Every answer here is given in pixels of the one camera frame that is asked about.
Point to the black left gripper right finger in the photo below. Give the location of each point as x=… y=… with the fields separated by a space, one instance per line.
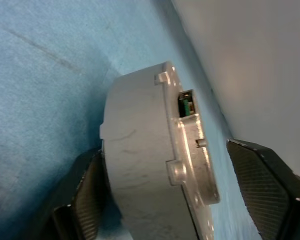
x=262 y=187

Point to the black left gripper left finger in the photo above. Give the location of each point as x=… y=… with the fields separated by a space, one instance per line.
x=85 y=190

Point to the grey round motor housing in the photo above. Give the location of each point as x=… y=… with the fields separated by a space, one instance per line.
x=135 y=150

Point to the blue plastic table cover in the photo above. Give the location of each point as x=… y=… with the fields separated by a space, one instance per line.
x=40 y=75

